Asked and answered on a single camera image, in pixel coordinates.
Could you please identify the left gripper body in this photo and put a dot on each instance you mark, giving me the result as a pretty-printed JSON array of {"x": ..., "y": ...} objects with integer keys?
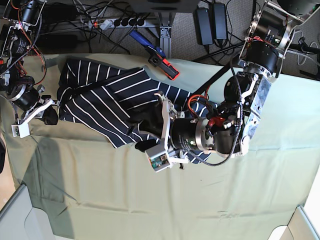
[{"x": 192, "y": 134}]

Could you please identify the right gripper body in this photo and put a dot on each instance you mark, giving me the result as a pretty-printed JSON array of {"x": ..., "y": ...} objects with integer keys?
[{"x": 22, "y": 94}]

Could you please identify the navy white striped T-shirt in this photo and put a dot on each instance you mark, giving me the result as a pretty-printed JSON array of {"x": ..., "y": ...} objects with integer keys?
[{"x": 104, "y": 98}]

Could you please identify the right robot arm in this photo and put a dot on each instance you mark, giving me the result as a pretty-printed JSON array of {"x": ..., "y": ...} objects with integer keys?
[{"x": 17, "y": 46}]

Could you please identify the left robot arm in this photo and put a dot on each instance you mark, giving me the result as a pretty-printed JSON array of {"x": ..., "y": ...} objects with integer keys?
[{"x": 231, "y": 100}]

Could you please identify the light green table cloth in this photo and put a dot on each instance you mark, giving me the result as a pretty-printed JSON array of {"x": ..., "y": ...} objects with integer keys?
[{"x": 93, "y": 191}]

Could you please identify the blue red black clamp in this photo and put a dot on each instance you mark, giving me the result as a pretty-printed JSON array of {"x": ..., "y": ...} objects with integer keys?
[{"x": 157, "y": 56}]

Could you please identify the grey power strip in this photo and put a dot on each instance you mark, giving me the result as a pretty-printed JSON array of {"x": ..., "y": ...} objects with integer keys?
[{"x": 114, "y": 23}]

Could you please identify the grey plastic bin left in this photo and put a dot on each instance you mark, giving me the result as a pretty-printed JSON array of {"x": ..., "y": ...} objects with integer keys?
[{"x": 19, "y": 220}]

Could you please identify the grey plastic bin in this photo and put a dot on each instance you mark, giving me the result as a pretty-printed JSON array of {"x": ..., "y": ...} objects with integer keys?
[
  {"x": 19, "y": 220},
  {"x": 299, "y": 227}
]

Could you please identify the black power adapter brick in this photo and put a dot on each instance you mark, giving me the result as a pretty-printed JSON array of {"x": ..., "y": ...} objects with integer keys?
[{"x": 202, "y": 24}]

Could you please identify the grey plastic bin right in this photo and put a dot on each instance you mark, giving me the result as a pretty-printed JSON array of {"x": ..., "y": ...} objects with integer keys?
[{"x": 299, "y": 227}]

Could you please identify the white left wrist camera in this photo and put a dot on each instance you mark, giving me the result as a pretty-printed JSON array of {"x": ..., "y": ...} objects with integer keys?
[{"x": 163, "y": 155}]

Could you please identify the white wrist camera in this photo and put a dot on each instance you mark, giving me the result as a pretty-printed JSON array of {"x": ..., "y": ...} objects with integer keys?
[
  {"x": 163, "y": 155},
  {"x": 21, "y": 127}
]

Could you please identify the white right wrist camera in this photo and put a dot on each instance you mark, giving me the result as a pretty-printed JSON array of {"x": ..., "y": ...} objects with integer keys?
[{"x": 21, "y": 127}]

